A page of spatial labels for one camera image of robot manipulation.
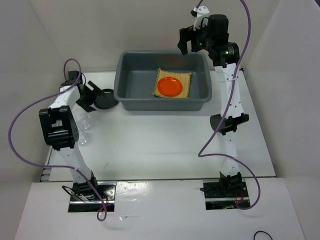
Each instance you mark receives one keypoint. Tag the black round plate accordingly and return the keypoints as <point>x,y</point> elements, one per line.
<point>106,100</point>

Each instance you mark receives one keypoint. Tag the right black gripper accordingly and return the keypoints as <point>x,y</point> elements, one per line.
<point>186,34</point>

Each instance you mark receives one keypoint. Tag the orange plastic plate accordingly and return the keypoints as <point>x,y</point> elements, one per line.
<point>169,86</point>

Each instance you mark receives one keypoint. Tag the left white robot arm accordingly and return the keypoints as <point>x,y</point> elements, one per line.
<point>61,132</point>

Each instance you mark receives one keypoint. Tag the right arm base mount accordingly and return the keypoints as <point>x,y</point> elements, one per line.
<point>227,192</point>

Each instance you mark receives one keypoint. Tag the woven bamboo mat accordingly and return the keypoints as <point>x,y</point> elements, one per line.
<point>184,77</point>

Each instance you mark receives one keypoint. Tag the clear glass cup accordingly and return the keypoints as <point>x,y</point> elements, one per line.
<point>81,118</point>
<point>83,137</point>

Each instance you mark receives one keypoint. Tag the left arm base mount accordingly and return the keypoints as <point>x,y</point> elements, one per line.
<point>79,203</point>

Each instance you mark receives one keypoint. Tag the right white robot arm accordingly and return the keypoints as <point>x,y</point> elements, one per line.
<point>226,60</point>

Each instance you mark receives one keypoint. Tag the grey plastic bin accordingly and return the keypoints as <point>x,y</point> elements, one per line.
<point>137,71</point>

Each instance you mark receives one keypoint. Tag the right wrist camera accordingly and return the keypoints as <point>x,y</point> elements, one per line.
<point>199,13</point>

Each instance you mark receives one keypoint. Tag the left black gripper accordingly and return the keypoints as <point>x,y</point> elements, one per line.
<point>94,94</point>

